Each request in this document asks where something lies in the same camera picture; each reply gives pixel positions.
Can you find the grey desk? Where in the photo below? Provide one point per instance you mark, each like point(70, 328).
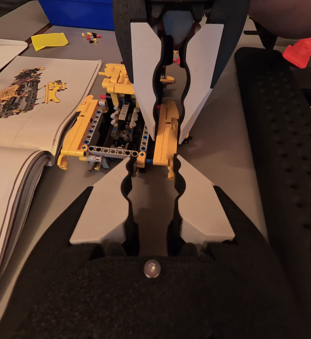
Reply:
point(219, 145)

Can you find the person's right forearm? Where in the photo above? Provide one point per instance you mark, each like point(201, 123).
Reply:
point(290, 16)

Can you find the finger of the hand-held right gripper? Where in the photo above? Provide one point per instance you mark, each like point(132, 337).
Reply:
point(145, 66)
point(203, 66)

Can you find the yellow beam assembly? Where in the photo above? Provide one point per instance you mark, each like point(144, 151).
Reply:
point(166, 137)

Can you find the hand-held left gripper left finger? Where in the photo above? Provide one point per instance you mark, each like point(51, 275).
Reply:
point(102, 211)

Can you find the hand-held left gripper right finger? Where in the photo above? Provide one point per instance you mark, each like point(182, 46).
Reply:
point(205, 211)

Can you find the scatter of small bricks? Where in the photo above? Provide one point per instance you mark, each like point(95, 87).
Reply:
point(92, 37)

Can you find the blue storage bin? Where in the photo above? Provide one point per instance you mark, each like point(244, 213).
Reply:
point(78, 13)

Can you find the open instruction booklet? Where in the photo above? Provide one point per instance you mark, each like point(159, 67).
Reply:
point(26, 127)

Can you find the wooden board document stand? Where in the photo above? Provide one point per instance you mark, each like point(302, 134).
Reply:
point(2, 53)

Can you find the orange traffic cone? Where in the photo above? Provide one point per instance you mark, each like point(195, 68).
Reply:
point(303, 53)

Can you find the yellow paper sheet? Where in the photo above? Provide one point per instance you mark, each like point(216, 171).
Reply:
point(49, 41)

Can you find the yellow toy car model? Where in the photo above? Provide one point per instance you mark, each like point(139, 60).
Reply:
point(78, 124)

